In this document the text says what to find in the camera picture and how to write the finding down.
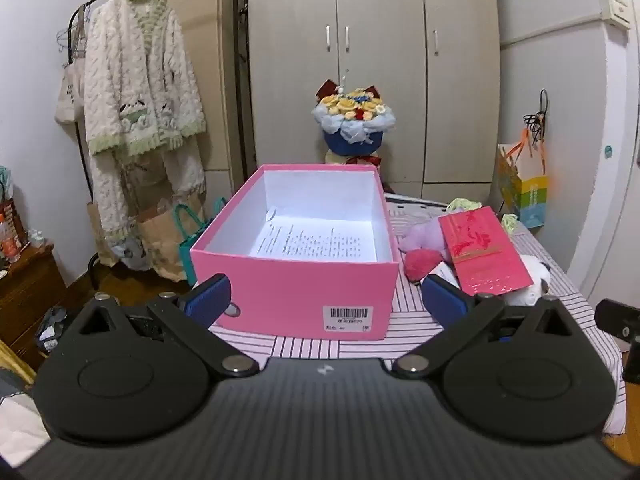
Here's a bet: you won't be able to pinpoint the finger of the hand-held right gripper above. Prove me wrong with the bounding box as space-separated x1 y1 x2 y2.
594 298 640 386

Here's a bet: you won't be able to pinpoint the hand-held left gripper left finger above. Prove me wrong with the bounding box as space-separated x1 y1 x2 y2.
65 274 261 379

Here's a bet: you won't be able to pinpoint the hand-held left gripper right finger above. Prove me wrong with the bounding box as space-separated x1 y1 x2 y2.
392 275 576 379

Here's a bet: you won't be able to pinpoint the white blue medicine box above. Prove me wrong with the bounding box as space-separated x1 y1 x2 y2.
425 262 459 287

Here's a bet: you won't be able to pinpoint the red plush ball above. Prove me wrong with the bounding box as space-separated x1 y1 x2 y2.
404 249 447 282

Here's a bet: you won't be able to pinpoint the red patterned envelope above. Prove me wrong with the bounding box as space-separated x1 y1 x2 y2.
439 206 534 297

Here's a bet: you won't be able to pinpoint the purple plush toy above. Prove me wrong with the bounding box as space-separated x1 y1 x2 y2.
397 220 448 254

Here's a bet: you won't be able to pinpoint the pink cardboard box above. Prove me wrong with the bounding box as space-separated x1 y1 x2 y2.
189 163 401 341

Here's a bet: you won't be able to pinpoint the white plush toy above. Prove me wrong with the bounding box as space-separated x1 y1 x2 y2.
502 255 554 309

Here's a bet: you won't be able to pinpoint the green yarn ball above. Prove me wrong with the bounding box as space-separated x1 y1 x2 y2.
446 198 519 235

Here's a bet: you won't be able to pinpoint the striped bedsheet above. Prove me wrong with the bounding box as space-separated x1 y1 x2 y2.
207 199 627 436

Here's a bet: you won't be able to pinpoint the teal gift bag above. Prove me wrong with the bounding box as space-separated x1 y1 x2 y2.
172 197 229 285

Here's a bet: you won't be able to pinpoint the grey fluffy cloth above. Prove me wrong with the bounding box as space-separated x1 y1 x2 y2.
112 237 151 272

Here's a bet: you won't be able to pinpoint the printed paper sheet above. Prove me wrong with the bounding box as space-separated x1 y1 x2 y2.
250 207 379 264

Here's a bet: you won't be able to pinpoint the colourful paper gift bag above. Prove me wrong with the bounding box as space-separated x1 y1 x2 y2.
496 130 550 229

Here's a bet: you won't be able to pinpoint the cream fleece pajama pants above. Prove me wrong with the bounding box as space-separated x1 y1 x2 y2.
90 140 207 267

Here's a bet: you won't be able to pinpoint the dark bundle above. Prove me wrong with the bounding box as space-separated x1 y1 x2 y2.
35 305 69 357

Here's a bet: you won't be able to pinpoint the black metal clothes rack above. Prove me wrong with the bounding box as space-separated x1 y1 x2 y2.
75 0 181 281

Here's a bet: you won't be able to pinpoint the wooden nightstand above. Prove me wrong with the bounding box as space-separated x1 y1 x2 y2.
0 242 69 372

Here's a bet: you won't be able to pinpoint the yellow blue flower bouquet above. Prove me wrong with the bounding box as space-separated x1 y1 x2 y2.
311 76 396 157

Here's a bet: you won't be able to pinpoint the grey three-door wardrobe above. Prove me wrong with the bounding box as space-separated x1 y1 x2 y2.
247 0 501 202

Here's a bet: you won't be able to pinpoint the cream canvas tote bag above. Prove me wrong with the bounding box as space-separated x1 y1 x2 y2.
54 35 89 126

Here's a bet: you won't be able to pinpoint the beige tall cabinet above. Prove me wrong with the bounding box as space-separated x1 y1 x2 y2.
112 0 249 198

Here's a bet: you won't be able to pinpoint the hair ties on hook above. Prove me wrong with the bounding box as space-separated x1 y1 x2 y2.
522 89 550 147

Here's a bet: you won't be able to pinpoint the white wall junction box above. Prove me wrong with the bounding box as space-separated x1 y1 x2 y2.
599 0 632 31

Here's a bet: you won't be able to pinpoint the wire clothes hanger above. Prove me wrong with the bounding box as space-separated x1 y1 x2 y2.
55 2 93 66

